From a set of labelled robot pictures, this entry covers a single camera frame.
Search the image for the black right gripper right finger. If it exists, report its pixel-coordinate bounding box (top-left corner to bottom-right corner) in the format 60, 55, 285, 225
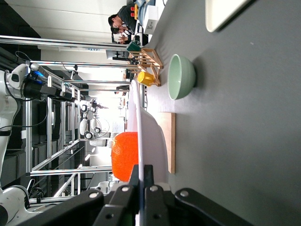
143, 164, 255, 226

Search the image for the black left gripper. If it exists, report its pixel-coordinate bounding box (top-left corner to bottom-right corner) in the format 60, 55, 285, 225
22, 79, 77, 102

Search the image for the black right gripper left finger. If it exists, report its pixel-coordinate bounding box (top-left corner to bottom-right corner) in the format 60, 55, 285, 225
14, 164, 140, 226

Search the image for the orange fruit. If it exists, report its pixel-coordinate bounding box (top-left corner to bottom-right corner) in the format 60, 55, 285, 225
111, 131, 139, 182

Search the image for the white round plate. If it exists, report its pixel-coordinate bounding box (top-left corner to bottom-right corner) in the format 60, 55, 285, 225
127, 79, 169, 226

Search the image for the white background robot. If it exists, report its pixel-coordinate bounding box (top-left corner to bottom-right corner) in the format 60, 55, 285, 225
79, 98, 111, 148

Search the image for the wooden cutting board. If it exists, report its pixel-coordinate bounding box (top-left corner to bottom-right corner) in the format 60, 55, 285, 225
157, 112, 176, 174

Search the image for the yellow cup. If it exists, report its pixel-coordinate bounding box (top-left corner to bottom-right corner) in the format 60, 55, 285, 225
137, 71, 156, 87

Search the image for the dark green container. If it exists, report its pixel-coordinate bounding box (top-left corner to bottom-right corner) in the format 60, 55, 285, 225
126, 40, 143, 53

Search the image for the person in striped shirt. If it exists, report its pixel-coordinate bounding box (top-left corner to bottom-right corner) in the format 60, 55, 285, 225
110, 25, 134, 45

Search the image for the wooden drying rack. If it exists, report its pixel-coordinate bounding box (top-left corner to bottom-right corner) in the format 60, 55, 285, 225
128, 48, 164, 87

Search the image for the person in black shirt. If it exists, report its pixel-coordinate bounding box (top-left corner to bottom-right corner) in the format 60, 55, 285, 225
108, 3, 140, 33

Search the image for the white cardboard box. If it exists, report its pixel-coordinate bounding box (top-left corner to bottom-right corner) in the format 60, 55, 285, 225
143, 4, 159, 35

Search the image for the pale green bowl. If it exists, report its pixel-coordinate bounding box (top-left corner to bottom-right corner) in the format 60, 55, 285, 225
167, 54, 197, 101

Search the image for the cream tray with bear print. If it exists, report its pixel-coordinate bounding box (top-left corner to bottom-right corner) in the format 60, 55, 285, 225
205, 0, 253, 33

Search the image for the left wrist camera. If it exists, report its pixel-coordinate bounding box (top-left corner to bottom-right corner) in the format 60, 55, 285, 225
29, 63, 51, 80

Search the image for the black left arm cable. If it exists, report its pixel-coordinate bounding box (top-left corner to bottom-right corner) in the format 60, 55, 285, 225
0, 50, 50, 132

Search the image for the aluminium frame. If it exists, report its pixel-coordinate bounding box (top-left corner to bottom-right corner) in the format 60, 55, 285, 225
0, 35, 132, 204

